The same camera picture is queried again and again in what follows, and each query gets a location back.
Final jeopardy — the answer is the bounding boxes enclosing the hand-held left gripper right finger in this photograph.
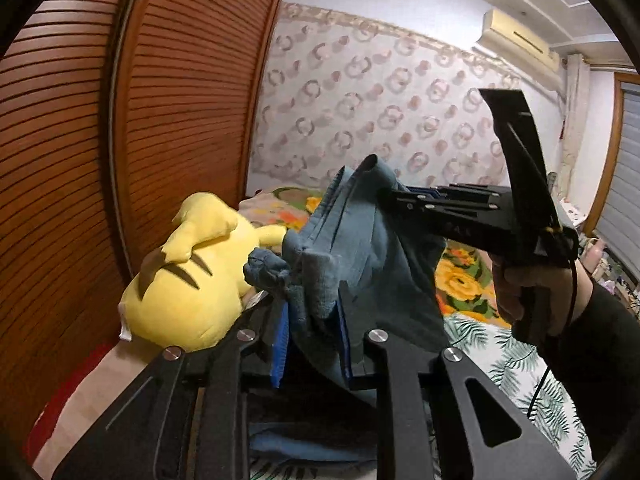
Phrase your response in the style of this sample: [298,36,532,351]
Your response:
[337,282,577,480]

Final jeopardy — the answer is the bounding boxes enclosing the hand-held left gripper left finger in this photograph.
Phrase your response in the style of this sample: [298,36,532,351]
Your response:
[52,305,292,480]

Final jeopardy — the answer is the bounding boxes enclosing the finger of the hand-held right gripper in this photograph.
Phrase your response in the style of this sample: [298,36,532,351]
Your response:
[402,183,505,201]
[377,188,502,228]

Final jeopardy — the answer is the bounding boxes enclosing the blue-grey pants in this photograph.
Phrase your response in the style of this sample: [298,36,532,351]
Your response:
[243,154,449,413]

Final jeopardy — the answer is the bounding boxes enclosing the person's right hand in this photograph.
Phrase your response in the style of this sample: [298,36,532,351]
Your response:
[490,252,597,337]

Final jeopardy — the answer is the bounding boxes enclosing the folded blue denim jeans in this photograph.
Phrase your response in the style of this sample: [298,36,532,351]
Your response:
[247,419,382,467]

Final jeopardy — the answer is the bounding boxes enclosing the pale curtain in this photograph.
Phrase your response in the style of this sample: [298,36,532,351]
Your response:
[560,52,592,197]

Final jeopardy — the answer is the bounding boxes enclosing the yellow plush toy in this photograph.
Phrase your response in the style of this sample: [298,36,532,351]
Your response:
[119,191,289,352]

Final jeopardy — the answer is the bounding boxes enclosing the window blinds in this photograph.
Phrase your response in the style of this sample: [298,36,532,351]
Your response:
[595,80,640,267]

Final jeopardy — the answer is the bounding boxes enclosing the leaf print bed sheet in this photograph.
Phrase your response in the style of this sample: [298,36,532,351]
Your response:
[250,310,597,480]

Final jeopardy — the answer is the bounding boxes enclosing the white air conditioner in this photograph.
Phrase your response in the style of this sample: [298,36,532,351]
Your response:
[475,8,562,77]

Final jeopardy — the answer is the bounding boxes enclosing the pale pink bedding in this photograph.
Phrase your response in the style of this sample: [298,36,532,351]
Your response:
[34,344,167,472]

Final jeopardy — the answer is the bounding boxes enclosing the red cloth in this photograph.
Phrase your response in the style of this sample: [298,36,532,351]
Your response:
[24,340,117,463]

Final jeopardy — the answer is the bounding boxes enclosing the wooden louvred wardrobe door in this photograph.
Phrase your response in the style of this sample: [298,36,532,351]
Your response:
[0,0,297,461]

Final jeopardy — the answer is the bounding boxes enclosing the black cable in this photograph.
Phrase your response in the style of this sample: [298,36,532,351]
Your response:
[524,230,585,420]

